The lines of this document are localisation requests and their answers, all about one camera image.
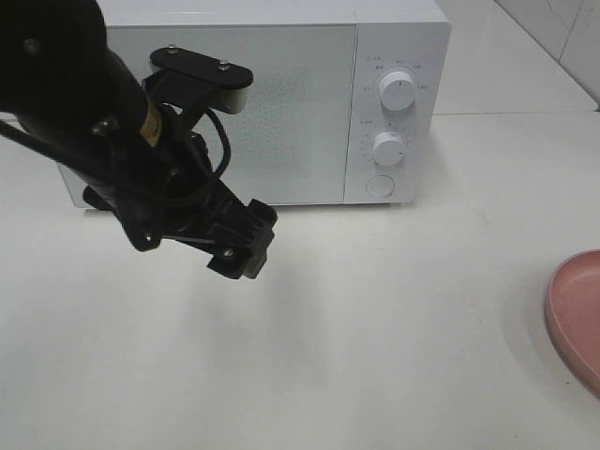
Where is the pink round plate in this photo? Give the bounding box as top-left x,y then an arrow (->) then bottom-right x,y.
544,249 -> 599,397

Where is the upper white power knob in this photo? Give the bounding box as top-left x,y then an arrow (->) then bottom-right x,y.
377,67 -> 417,112

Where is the white microwave oven body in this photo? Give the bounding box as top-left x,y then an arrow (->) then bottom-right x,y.
55,0 -> 455,211

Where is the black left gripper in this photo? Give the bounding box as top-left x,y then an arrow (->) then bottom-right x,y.
82,69 -> 277,279

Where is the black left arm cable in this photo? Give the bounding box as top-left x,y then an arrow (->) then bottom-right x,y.
0,107 -> 231,212

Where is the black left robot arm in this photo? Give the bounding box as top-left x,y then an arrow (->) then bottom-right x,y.
1,1 -> 277,279

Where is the white microwave door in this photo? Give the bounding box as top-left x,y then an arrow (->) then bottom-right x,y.
55,23 -> 361,210

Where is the white timer knob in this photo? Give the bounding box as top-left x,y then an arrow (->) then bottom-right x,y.
372,131 -> 406,167

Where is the round white door button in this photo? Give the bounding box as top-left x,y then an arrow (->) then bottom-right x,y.
366,175 -> 395,199

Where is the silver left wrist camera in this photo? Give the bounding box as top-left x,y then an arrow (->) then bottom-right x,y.
142,47 -> 254,115

